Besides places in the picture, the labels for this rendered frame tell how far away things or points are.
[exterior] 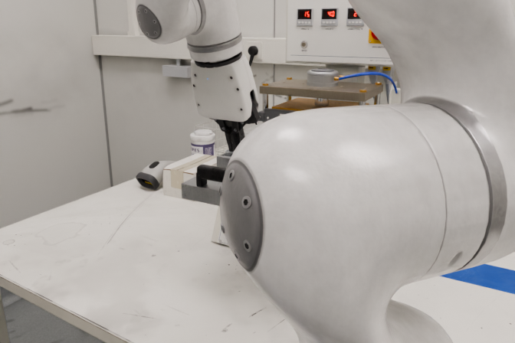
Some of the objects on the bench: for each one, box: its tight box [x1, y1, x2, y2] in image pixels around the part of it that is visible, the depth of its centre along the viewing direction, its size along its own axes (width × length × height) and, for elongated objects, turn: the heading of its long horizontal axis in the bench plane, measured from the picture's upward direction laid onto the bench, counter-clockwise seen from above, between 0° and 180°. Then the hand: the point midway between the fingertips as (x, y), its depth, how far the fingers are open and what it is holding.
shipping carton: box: [162, 153, 217, 201], centre depth 141 cm, size 19×13×9 cm
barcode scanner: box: [136, 161, 175, 190], centre depth 148 cm, size 20×8×8 cm, turn 148°
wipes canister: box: [190, 129, 215, 156], centre depth 158 cm, size 9×9×15 cm
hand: (235, 138), depth 78 cm, fingers closed
